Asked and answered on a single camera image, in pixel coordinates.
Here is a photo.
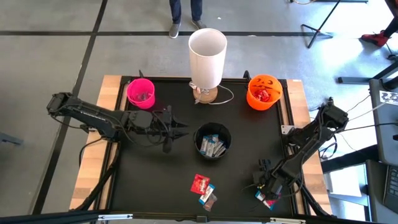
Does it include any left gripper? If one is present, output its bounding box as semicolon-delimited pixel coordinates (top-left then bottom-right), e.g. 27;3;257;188
126;105;190;154

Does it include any white patterned paper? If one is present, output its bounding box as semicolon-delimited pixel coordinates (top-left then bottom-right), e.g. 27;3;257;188
378;90;398;106

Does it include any black pumpkin bucket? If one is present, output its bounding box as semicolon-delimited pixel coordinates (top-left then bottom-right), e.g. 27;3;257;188
193;121;233;161

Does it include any white box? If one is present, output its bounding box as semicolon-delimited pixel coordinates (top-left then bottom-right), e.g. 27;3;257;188
323;164;364;200

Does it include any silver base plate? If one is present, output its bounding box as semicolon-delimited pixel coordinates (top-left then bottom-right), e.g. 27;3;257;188
280;124;295;136

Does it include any orange pumpkin bucket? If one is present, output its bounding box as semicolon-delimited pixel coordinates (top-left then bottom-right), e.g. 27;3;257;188
246;73;284;111

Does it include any black table mat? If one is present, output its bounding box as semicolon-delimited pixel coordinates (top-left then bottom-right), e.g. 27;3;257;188
110;76;295;217

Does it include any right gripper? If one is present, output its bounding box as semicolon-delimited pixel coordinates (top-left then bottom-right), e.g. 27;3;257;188
252;158;284;202

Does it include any white table lamp wood base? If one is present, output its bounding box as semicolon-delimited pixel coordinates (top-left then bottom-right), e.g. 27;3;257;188
188;27;228;105

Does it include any clear brown candy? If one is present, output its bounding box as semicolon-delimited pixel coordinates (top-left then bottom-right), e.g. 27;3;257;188
202;193;218;213

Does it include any grey desk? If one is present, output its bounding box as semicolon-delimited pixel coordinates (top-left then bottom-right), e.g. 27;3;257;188
337;60;398;166

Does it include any person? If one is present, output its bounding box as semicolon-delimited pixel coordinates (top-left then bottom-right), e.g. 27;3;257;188
169;0;208;40

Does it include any dark desk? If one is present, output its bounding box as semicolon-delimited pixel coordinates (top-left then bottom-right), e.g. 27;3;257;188
365;159;398;223

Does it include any red shoes top right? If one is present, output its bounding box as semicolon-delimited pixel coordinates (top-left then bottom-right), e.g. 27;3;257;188
360;0;398;47

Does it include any computer keyboard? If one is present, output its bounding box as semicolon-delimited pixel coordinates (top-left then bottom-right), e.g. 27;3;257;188
383;164;398;215

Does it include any grey floor object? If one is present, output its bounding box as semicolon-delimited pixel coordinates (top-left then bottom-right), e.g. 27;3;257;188
0;131;24;147

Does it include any pink plastic bucket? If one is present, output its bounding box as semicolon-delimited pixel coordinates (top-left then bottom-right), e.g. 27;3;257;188
126;77;156;110

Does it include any black cable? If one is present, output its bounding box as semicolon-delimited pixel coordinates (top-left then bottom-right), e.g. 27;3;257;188
78;138;104;169

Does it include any clear lamp power cord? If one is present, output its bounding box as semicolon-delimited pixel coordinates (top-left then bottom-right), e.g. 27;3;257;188
188;82;234;106

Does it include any black floor stand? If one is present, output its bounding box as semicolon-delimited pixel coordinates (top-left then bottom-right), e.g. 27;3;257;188
300;0;343;49

